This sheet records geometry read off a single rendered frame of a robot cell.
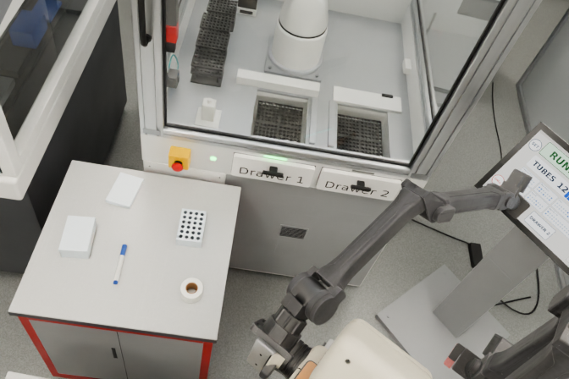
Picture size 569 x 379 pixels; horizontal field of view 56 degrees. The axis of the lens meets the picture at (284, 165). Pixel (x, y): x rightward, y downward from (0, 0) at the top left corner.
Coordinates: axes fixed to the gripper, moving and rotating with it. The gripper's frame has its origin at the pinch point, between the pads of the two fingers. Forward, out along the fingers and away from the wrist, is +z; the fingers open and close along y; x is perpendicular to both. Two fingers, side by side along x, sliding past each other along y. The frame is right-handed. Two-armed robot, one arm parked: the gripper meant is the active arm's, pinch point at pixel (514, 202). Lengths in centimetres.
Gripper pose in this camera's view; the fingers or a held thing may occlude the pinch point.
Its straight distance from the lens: 198.6
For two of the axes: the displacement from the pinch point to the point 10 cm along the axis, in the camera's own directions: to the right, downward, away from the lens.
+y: -5.8, -7.0, 4.1
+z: 5.0, 1.0, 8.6
